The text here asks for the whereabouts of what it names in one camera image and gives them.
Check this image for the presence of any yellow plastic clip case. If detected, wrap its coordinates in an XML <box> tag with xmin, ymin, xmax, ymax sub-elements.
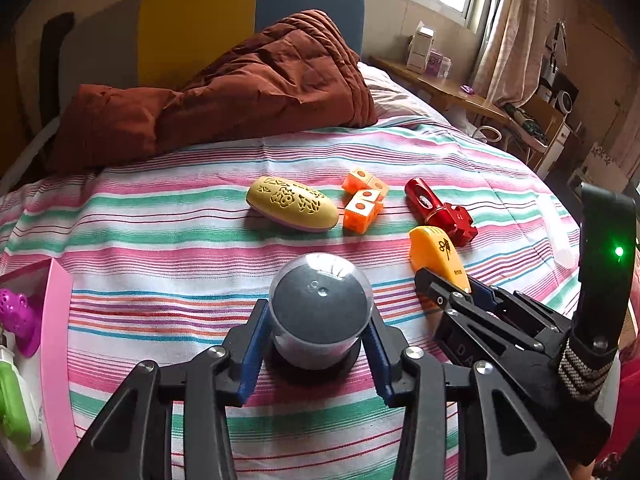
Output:
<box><xmin>409</xmin><ymin>226</ymin><xmax>471</xmax><ymax>292</ymax></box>

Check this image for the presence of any black cylinder with clear cap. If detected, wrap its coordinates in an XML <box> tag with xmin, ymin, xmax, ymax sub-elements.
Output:
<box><xmin>268</xmin><ymin>252</ymin><xmax>374</xmax><ymax>386</ymax></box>

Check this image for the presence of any orange cube connector toy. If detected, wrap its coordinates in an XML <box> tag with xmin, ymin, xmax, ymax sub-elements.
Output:
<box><xmin>342</xmin><ymin>169</ymin><xmax>388</xmax><ymax>235</ymax></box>

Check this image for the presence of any yellow perforated egg-shaped case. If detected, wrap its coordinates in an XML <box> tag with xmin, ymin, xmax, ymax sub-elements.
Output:
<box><xmin>246</xmin><ymin>176</ymin><xmax>340</xmax><ymax>232</ymax></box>

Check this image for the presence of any green plug-in device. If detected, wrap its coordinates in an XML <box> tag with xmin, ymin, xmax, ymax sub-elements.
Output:
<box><xmin>0</xmin><ymin>333</ymin><xmax>41</xmax><ymax>451</ymax></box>

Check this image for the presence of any red puzzle-shaped block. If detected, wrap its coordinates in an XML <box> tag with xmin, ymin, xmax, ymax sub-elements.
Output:
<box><xmin>432</xmin><ymin>203</ymin><xmax>478</xmax><ymax>247</ymax></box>

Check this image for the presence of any red cylindrical tube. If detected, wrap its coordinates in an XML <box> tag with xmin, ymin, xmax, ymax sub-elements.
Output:
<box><xmin>405</xmin><ymin>178</ymin><xmax>442</xmax><ymax>223</ymax></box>

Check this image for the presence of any translucent white tube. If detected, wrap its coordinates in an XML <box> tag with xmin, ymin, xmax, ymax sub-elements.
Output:
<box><xmin>536</xmin><ymin>195</ymin><xmax>578</xmax><ymax>270</ymax></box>

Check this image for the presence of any purple plastic toy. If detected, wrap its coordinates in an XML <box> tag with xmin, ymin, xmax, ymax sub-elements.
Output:
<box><xmin>0</xmin><ymin>288</ymin><xmax>43</xmax><ymax>358</ymax></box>

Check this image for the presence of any pink storage box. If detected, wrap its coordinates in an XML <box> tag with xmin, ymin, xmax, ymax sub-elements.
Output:
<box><xmin>1</xmin><ymin>258</ymin><xmax>77</xmax><ymax>479</ymax></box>

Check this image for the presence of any striped pillow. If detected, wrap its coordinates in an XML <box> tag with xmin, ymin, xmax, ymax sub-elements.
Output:
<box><xmin>358</xmin><ymin>62</ymin><xmax>450</xmax><ymax>126</ymax></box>

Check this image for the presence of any wooden side table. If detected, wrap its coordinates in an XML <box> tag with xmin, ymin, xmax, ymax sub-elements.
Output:
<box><xmin>368</xmin><ymin>54</ymin><xmax>551</xmax><ymax>156</ymax></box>

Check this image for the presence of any beige curtain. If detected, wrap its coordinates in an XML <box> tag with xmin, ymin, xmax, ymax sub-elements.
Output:
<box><xmin>472</xmin><ymin>0</ymin><xmax>550</xmax><ymax>107</ymax></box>

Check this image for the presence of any purple box on table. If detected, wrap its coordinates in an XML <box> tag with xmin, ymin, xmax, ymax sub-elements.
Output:
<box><xmin>425</xmin><ymin>50</ymin><xmax>451</xmax><ymax>79</ymax></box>

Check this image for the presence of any white box on table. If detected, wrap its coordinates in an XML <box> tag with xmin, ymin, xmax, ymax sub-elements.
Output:
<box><xmin>406</xmin><ymin>21</ymin><xmax>435</xmax><ymax>74</ymax></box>

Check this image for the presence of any brown quilted blanket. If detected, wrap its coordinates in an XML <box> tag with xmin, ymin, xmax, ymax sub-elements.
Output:
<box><xmin>47</xmin><ymin>10</ymin><xmax>378</xmax><ymax>176</ymax></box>

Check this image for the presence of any blue and yellow headboard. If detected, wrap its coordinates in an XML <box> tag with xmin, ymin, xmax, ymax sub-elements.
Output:
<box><xmin>14</xmin><ymin>0</ymin><xmax>364</xmax><ymax>130</ymax></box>

